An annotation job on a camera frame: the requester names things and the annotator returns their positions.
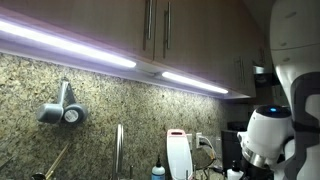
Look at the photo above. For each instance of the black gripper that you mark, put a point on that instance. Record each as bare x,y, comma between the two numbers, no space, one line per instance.
260,171

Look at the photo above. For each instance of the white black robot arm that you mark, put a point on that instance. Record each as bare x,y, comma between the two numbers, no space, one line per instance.
270,133

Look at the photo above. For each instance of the white bottle blue label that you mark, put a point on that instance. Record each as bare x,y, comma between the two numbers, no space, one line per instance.
158,172

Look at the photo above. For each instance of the black coffee machine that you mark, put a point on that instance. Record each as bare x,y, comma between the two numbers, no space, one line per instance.
231,146

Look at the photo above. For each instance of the metal dish rack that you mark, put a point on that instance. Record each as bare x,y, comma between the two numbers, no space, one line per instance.
194,172

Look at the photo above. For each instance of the white pink cutting board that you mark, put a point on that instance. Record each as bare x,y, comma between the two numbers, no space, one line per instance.
179,156

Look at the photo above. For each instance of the steel range hood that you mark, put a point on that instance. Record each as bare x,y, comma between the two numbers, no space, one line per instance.
265,78

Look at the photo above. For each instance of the short under-cabinet light strip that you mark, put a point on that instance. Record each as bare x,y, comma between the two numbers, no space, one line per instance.
196,83

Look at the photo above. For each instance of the chrome gooseneck faucet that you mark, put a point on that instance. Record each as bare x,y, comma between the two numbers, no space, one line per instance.
118,150

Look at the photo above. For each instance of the wooden utensil stick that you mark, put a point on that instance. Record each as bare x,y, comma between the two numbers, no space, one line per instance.
58,160

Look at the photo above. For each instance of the long under-cabinet light strip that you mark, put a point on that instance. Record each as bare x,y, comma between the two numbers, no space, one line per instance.
66,45

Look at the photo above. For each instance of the white wall outlet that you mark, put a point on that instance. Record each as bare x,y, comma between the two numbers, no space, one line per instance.
199,140

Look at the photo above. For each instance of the wooden wall cabinets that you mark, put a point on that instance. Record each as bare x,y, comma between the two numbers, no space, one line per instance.
100,26

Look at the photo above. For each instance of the grey wall pot filler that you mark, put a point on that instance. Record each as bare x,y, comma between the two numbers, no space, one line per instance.
50,113

